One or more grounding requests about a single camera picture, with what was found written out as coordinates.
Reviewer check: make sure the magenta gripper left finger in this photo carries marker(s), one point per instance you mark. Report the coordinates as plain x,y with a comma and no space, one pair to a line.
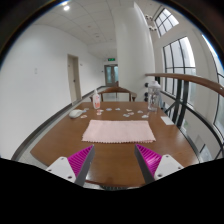
75,167

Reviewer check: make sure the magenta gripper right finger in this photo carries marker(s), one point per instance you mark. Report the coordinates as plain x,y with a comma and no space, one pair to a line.
154,166

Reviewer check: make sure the pink towel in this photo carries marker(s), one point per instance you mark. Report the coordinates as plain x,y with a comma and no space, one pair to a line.
104,131

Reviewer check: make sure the white paper card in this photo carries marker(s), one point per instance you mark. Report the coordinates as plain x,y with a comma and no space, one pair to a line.
167,120

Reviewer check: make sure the white folded cloth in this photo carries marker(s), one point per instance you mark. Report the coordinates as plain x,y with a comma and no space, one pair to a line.
75,113

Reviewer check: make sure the wooden handrail with railing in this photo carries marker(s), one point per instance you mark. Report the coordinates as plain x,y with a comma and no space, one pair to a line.
196,106

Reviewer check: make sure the hand sanitizer pump bottle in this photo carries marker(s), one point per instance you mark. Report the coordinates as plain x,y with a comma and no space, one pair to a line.
96,100

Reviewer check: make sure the wooden chair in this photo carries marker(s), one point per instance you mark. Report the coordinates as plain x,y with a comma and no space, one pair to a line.
116,90

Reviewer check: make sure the clear plastic water bottle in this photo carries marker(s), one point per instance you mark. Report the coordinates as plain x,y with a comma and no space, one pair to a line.
153,96

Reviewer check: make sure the glass double door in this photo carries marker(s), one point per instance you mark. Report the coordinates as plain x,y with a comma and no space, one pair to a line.
111,74

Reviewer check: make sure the beige door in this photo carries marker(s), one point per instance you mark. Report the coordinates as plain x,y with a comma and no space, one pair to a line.
73,78

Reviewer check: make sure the green exit sign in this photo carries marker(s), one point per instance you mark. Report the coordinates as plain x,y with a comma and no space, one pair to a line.
111,59

